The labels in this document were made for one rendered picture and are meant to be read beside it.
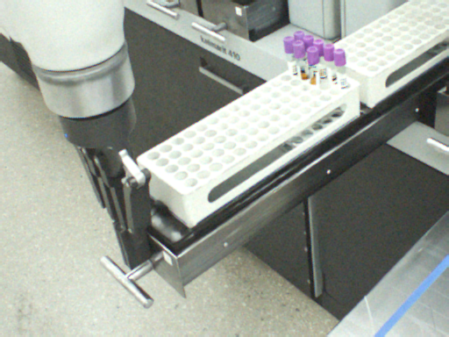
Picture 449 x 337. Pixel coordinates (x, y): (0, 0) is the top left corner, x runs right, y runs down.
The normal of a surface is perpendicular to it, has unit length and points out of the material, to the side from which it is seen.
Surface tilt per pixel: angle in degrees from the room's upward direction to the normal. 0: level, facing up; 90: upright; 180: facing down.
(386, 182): 90
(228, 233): 90
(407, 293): 0
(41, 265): 0
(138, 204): 104
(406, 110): 90
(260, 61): 90
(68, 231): 0
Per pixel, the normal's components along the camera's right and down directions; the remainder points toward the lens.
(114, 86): 0.76, 0.32
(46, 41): -0.11, 0.66
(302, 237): -0.73, 0.45
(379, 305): -0.09, -0.80
